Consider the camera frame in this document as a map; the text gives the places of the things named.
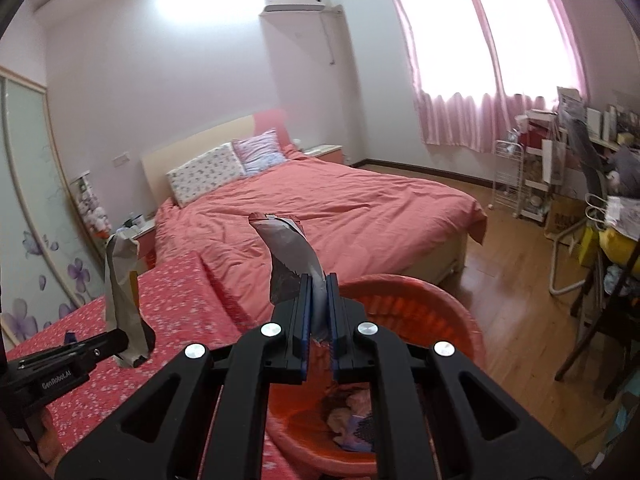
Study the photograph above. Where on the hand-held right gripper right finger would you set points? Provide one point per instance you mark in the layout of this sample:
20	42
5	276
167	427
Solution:
334	320

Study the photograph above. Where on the pink nightstand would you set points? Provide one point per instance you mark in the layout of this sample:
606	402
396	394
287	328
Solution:
145	240
325	152

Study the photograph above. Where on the pink curtain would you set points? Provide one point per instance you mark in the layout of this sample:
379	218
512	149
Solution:
450	120

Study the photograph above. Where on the white foil packaging bag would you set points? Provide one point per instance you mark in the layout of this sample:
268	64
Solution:
122	310

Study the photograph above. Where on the white floral pillow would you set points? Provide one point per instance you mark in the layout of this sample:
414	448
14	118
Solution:
205	172

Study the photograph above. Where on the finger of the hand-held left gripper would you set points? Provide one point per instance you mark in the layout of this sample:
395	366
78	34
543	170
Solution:
148	336
105	344

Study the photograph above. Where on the red plastic basin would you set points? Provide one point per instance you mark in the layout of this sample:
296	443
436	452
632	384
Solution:
415	310

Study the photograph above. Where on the dark wooden chair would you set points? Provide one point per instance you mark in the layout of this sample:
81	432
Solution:
595	320

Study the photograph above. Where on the pink striped pillow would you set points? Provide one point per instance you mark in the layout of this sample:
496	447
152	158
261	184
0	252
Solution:
260	152

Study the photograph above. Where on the cluttered storage cart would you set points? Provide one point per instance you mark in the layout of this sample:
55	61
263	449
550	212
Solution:
540	170

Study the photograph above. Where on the wardrobe with purple flowers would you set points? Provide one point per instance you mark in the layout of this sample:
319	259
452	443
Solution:
30	185

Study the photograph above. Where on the silver foil wrapper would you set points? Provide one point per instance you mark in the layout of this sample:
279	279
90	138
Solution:
290	255

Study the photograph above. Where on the cream and pink headboard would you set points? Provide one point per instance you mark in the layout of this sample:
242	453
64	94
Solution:
200	140

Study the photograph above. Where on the yellow bag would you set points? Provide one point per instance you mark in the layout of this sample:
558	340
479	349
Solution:
620	252

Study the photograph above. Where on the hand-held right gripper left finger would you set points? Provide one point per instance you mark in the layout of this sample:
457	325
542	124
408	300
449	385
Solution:
306	310

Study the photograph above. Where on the brown cardboard box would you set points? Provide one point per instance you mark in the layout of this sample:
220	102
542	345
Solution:
565	215

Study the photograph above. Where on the cream bed frame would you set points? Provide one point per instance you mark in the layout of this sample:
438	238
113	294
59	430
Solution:
452	255

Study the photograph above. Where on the bed with pink duvet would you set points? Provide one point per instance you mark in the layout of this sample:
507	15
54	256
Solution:
350	200

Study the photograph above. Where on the white metal chair frame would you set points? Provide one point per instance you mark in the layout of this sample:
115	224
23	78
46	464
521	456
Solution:
560	270

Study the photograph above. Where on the grey cloth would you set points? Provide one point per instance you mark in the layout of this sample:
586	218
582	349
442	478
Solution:
585	155

